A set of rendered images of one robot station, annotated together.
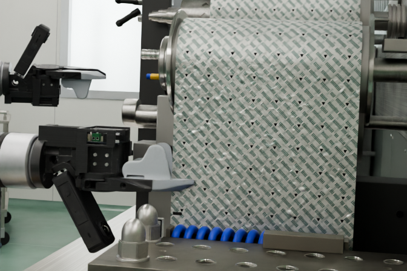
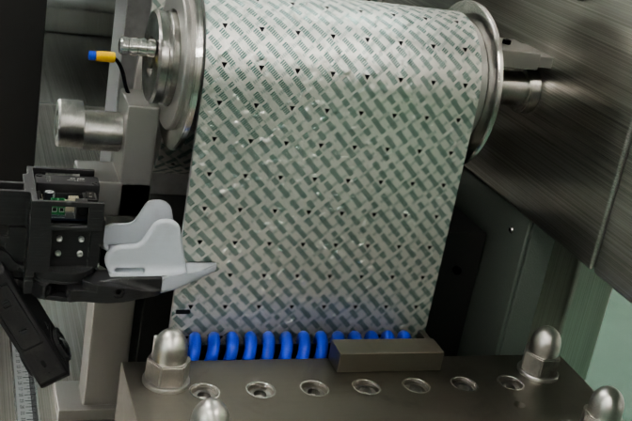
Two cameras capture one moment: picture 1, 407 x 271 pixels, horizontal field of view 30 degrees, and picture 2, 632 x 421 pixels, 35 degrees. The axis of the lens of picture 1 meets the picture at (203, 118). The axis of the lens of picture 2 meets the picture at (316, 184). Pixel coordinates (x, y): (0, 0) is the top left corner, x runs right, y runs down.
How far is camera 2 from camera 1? 0.51 m
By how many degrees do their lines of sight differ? 35
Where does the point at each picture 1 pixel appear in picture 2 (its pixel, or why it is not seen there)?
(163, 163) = (177, 246)
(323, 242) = (418, 359)
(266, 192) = (321, 274)
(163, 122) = (136, 148)
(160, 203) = not seen: hidden behind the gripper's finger
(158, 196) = not seen: hidden behind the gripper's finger
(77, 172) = (29, 272)
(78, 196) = (25, 306)
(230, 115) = (282, 166)
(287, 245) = (371, 366)
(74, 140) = (17, 213)
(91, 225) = (47, 350)
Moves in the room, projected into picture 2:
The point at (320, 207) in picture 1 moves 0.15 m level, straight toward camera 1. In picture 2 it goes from (391, 290) to (469, 383)
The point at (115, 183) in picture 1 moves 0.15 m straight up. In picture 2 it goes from (105, 291) to (126, 100)
